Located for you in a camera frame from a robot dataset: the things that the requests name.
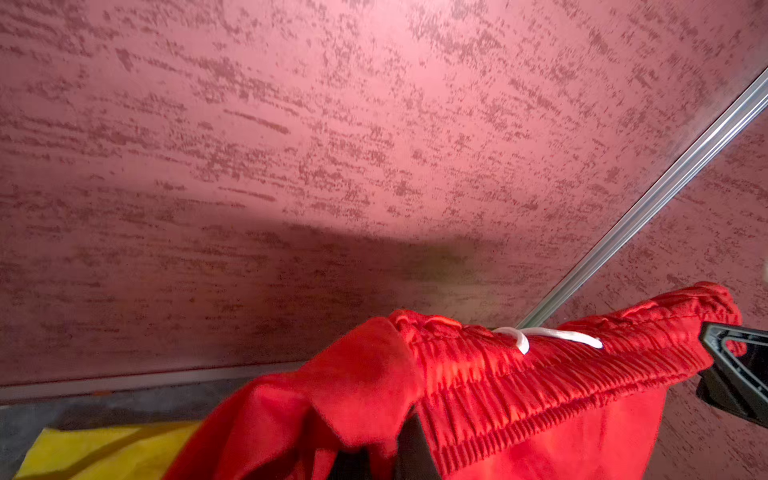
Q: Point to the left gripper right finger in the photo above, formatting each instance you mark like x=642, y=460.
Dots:
x=414, y=460

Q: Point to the right corner aluminium post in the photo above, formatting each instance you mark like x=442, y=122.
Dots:
x=739, y=114

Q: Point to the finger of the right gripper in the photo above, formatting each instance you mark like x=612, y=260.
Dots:
x=736, y=383

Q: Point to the yellow shorts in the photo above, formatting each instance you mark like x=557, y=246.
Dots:
x=143, y=451

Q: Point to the red shorts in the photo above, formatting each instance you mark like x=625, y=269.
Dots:
x=583, y=401

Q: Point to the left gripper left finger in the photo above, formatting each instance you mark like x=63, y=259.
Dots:
x=351, y=466

